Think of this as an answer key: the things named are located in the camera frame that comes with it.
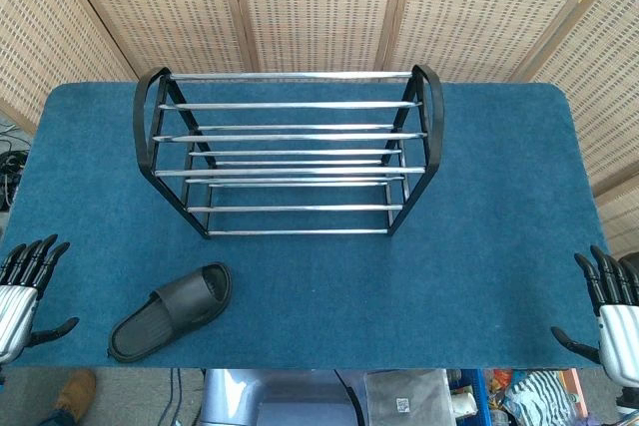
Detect thin grey cable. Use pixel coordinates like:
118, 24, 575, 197
169, 368, 185, 426

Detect blue carpet mat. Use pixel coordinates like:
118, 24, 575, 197
0, 81, 623, 371

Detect black rubber slipper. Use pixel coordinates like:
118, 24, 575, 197
107, 260, 234, 363

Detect grey box with QR label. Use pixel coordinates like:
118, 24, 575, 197
362, 369, 454, 426

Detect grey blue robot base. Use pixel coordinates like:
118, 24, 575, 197
199, 368, 361, 426

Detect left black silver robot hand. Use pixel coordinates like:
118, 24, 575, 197
0, 233, 81, 365

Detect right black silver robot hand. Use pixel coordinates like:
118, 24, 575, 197
550, 244, 639, 390

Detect thick black cable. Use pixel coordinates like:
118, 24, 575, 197
332, 369, 369, 426

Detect brown suede shoe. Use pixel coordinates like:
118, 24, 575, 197
53, 369, 97, 421

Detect black white striped bag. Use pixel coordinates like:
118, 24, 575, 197
502, 370, 581, 421

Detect woven bamboo screen panel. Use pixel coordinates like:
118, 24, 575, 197
42, 0, 261, 82
373, 0, 625, 84
508, 0, 639, 257
227, 0, 413, 76
0, 0, 139, 136

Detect blue metal post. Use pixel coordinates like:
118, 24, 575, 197
468, 368, 491, 426

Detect black chrome shoe rack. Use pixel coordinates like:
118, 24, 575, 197
132, 64, 446, 239

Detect tangle of black cables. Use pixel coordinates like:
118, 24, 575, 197
0, 116, 32, 213

